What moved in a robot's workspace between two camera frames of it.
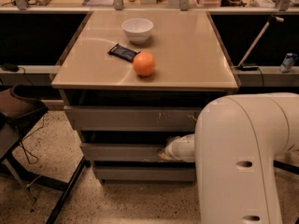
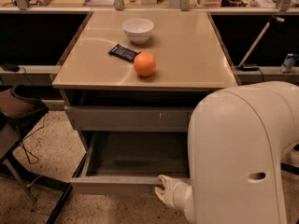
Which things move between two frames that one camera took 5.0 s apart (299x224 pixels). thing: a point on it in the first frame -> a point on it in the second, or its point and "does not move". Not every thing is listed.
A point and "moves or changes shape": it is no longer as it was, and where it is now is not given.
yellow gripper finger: (163, 156) -> (164, 178)
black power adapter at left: (9, 67) does not move
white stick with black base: (254, 44) does not move
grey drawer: (92, 152) moves or changes shape
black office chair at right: (286, 167) does not move
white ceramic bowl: (137, 29) does not move
